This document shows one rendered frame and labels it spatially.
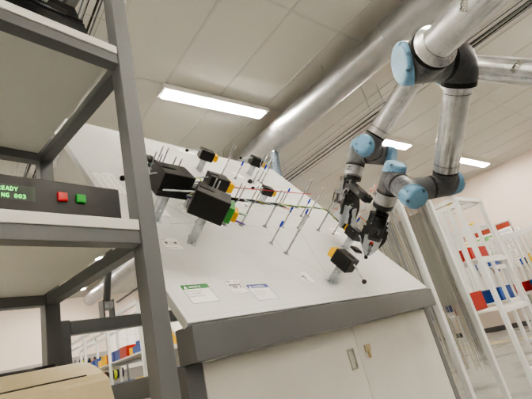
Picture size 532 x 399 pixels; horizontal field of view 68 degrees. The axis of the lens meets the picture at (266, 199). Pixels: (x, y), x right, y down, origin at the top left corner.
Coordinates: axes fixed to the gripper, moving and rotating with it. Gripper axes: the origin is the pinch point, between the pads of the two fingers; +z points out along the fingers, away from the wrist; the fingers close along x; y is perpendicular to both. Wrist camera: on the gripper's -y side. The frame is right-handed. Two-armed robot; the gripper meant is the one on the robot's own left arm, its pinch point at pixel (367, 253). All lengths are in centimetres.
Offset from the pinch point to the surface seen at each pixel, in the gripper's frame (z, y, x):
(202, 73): -5, 217, 184
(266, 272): -13, -47, 25
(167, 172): -37, -54, 51
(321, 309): -10, -49, 9
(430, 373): 29.4, -15.6, -31.2
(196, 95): 18, 224, 192
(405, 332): 17.5, -13.5, -19.2
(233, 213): -30, -51, 35
